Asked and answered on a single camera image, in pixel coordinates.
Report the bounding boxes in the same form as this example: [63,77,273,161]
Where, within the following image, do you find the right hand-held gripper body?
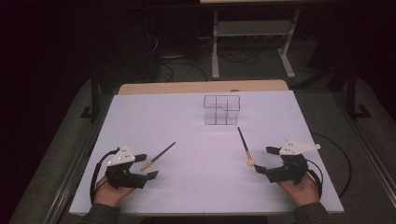
[265,140,321,185]

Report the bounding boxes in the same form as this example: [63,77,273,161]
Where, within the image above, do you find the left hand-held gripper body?
[105,144,149,189]

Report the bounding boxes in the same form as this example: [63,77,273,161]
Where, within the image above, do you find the thin black gold makeup brush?
[140,141,177,172]

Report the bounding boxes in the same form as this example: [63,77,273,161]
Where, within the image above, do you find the round beige tip makeup brush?
[236,126,256,167]

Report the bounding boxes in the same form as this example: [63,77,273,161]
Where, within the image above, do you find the clear acrylic organizer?
[203,94,241,126]

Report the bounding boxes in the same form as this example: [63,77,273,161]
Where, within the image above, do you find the person's left hand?
[93,175,136,208]

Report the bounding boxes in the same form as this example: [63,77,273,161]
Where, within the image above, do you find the person's right hand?
[276,172,321,208]

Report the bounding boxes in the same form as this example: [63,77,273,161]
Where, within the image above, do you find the white board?
[68,91,345,216]

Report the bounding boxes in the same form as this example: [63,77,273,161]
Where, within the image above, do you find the black metal stand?
[79,69,101,122]
[346,62,373,120]

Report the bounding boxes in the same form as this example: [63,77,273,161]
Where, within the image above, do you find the wooden table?
[117,79,290,96]

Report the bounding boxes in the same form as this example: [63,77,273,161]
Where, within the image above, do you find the long black floor cable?
[311,132,353,199]

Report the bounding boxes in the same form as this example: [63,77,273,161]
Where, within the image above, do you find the tangled black floor cables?
[155,46,260,82]

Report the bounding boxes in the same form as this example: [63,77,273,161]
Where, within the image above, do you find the white metal frame desk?
[199,0,302,80]

